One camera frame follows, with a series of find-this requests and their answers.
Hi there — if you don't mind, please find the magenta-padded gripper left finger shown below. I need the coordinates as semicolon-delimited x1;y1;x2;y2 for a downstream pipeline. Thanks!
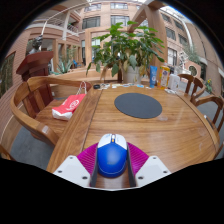
53;142;100;188

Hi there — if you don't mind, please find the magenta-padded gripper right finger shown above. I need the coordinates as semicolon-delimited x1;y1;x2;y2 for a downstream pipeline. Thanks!
125;142;172;188

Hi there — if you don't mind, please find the blue and white computer mouse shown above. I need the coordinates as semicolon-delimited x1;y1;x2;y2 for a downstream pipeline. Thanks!
96;133;129;179

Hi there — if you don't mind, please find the round black mouse pad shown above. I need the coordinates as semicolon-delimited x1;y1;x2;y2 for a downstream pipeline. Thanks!
114;92;163;120

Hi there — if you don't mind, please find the red and white bag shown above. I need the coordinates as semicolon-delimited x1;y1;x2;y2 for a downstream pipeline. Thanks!
51;81;88;121

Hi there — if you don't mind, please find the wide wooden armchair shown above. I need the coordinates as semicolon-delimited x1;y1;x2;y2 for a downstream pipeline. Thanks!
9;75;93;148

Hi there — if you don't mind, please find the clear crumpled plastic wrapper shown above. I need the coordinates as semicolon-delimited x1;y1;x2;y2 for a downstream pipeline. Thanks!
164;87;178;95

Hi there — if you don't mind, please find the white plastic bottle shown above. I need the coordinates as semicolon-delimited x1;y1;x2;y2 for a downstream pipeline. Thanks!
168;72;181;91

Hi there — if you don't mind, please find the blue squeeze tube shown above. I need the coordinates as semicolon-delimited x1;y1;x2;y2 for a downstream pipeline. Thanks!
149;65;159;89

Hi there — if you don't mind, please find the yellow liquid bottle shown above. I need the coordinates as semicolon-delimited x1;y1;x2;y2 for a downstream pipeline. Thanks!
159;64;171;90

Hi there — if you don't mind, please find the white plant pot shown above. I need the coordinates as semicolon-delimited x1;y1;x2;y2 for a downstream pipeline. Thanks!
123;65;143;85

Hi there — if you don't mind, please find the wooden chair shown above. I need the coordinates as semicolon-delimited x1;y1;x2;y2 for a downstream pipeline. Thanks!
99;66;123;84

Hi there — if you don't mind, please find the spiky green agave plant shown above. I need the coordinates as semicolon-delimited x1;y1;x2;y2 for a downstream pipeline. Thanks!
53;57;73;75

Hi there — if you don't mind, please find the green leafy potted plant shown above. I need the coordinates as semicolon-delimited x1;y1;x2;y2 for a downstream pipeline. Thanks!
85;20;166;78

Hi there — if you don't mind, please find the dark bust statue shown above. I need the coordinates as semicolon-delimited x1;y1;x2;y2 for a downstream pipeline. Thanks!
29;34;44;55

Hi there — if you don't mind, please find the dark red wooden pedestal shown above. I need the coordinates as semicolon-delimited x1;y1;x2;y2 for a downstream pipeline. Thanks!
15;50;55;83

